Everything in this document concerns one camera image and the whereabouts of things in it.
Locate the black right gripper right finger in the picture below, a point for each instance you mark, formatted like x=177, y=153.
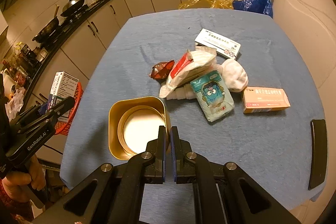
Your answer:
x=223, y=193

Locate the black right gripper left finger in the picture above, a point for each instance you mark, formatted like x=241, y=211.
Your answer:
x=112, y=194

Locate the white blue carton box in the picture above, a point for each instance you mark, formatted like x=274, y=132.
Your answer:
x=63, y=86

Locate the gold square tin container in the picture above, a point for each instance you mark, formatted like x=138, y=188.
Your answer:
x=135, y=122

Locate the pink orange medicine box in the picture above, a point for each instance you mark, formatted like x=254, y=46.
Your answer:
x=262, y=99

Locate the dark red foil wrapper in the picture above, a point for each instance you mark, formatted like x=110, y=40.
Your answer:
x=161, y=70

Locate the person's left hand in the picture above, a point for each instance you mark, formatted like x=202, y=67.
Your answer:
x=13, y=182

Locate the orange plastic mesh basket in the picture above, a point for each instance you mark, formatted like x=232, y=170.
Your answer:
x=63, y=128

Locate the blue table cloth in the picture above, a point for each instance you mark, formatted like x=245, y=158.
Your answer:
x=274, y=148

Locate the black frying pan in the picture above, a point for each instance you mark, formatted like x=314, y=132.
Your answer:
x=48, y=29

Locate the black smartphone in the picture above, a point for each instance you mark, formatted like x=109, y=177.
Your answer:
x=319, y=153

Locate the teal cartoon tissue pack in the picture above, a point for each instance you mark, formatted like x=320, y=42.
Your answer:
x=213, y=96

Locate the crumpled white paper ball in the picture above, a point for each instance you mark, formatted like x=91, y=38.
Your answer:
x=234, y=75

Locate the black wok with lid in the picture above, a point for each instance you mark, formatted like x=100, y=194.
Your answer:
x=71, y=7

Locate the red white paper food bag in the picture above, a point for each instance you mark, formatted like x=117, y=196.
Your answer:
x=191, y=65

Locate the white medicine box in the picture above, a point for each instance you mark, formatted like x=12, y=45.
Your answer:
x=223, y=45

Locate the yellow plastic bag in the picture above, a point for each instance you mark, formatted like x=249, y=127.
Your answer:
x=207, y=4

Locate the blue plastic bag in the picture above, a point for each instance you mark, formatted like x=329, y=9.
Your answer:
x=257, y=6

